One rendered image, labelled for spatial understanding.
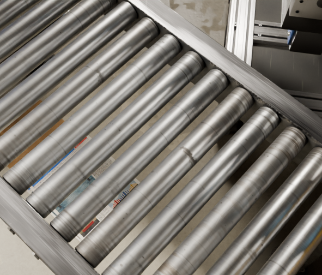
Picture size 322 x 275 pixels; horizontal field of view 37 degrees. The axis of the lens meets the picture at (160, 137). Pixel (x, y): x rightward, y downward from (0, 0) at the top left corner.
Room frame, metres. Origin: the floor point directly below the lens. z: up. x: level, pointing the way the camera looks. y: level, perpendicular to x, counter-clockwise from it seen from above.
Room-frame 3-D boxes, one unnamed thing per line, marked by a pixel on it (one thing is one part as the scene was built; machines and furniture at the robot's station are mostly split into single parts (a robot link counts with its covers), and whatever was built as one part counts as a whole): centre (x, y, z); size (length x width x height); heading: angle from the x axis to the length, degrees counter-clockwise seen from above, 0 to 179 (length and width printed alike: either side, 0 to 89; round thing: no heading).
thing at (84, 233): (0.59, 0.25, 0.01); 0.37 x 0.28 x 0.01; 49
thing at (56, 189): (0.43, 0.08, 0.77); 0.47 x 0.05 x 0.05; 139
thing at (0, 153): (0.52, 0.18, 0.77); 0.47 x 0.05 x 0.05; 139
